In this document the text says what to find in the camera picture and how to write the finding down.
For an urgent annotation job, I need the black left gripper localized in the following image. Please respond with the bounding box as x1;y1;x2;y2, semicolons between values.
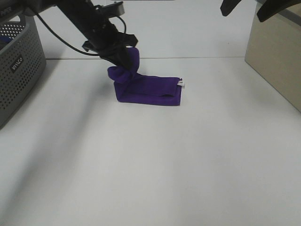
82;32;138;69

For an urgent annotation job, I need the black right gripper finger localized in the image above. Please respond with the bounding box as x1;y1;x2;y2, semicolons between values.
220;0;239;16
257;0;294;22

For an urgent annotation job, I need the purple towel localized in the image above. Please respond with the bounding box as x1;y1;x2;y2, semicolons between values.
107;47;184;106

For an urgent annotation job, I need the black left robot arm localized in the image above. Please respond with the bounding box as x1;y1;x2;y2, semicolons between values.
0;0;138;70

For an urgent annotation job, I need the beige plastic bin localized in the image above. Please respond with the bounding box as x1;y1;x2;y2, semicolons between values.
245;4;301;110

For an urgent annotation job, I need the grey perforated laundry basket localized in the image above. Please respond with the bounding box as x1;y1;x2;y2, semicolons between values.
0;14;46;128

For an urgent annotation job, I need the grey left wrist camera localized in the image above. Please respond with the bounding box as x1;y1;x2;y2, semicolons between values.
95;1;125;18

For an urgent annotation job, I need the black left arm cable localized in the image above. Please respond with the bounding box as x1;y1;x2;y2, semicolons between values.
35;11;127;57

